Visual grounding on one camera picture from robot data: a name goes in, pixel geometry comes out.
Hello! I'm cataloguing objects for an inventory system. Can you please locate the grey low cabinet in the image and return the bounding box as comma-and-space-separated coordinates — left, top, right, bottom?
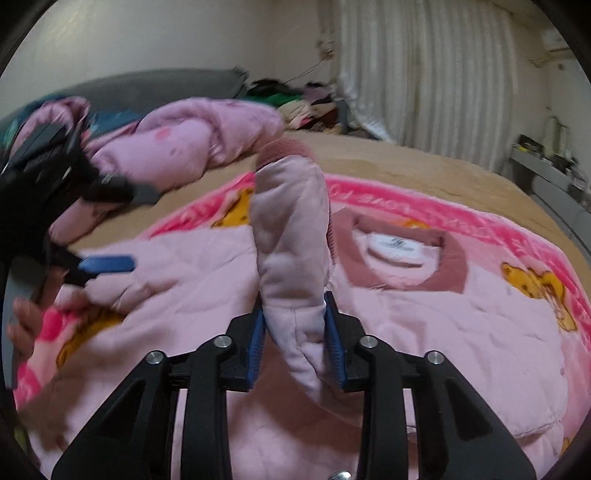
507, 134, 590, 262

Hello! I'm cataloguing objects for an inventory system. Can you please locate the grey headboard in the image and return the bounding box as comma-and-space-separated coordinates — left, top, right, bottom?
1, 67, 249, 131

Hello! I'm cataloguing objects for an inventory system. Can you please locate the pink quilted jacket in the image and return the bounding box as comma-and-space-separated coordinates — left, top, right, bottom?
32, 138, 574, 480

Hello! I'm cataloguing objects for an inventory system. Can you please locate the tan bed sheet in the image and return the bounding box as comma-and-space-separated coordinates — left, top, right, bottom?
72, 131, 590, 264

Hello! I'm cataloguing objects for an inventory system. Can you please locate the person left hand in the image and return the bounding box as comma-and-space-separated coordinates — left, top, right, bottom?
6, 270, 87, 363

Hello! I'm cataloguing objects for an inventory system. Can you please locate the pink cartoon bear blanket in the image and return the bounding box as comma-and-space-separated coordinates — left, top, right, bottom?
15, 174, 590, 479

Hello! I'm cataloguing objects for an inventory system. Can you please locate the pink floral comforter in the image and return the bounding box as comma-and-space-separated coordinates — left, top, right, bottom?
8, 95, 286, 245

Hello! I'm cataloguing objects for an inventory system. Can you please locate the pile of clothes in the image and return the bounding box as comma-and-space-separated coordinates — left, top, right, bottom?
243, 78, 353, 135

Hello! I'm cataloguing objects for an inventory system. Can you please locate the striped beige curtain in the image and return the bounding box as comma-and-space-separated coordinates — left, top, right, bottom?
334, 1, 516, 173

